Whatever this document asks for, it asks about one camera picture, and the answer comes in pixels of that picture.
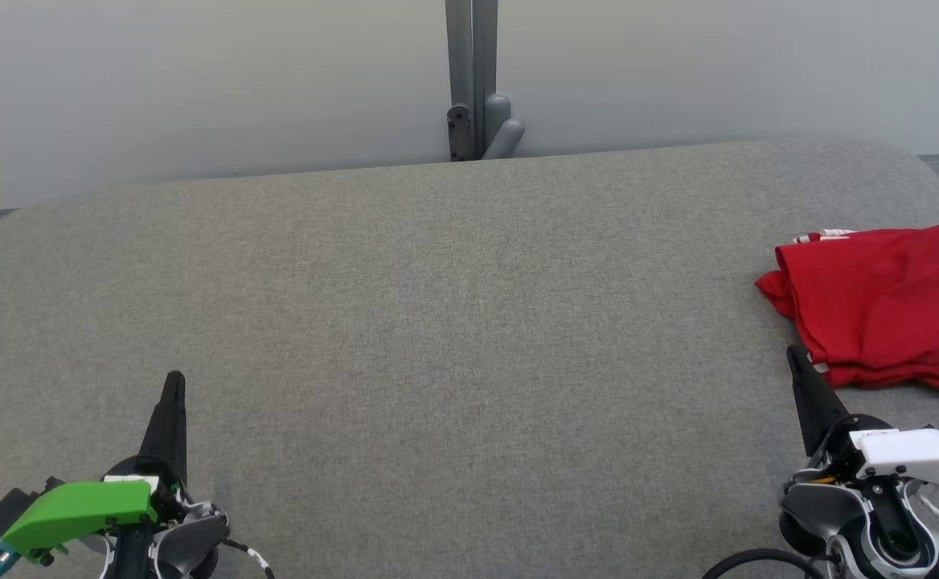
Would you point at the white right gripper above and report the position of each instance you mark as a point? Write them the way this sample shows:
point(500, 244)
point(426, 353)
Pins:
point(920, 454)

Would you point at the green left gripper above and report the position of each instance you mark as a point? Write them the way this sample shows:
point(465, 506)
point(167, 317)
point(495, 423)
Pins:
point(75, 511)

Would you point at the red basketball jersey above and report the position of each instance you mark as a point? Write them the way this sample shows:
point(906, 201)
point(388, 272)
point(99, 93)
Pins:
point(887, 305)

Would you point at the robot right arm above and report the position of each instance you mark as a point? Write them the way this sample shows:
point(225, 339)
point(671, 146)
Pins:
point(831, 503)

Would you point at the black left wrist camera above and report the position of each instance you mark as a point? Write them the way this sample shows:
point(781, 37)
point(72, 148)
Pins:
point(7, 507)

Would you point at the grey metal post bracket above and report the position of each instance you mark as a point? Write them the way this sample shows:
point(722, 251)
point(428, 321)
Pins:
point(469, 64)

